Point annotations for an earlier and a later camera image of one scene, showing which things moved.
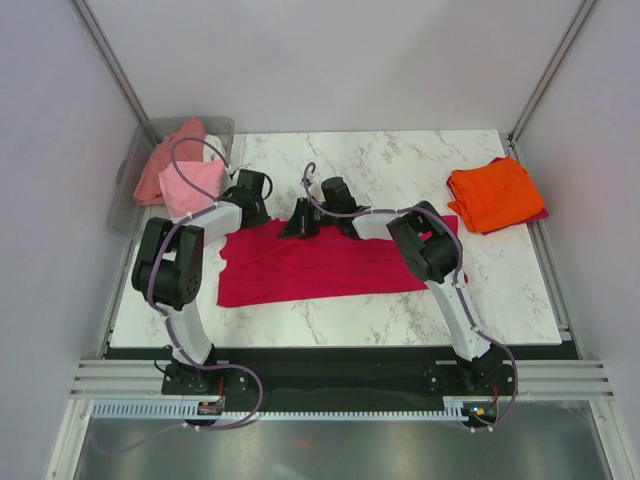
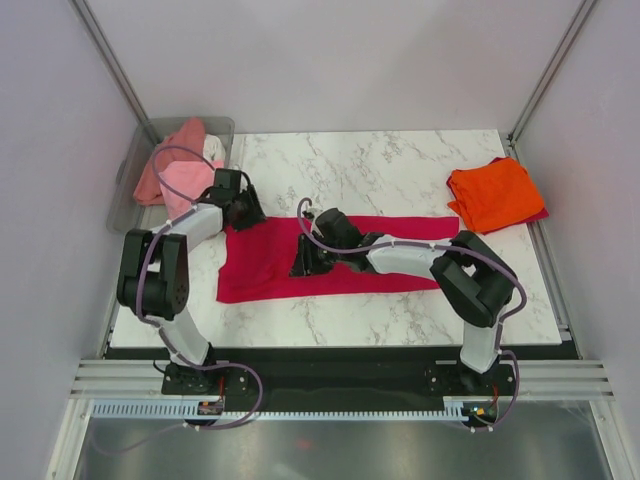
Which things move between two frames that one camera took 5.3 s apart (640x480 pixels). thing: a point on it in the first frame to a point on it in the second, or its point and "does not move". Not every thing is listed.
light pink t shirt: x=178 y=199 does not move
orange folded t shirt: x=496 y=195 does not move
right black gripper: x=296 y=227 to x=303 y=263
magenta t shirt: x=260 y=267 does not move
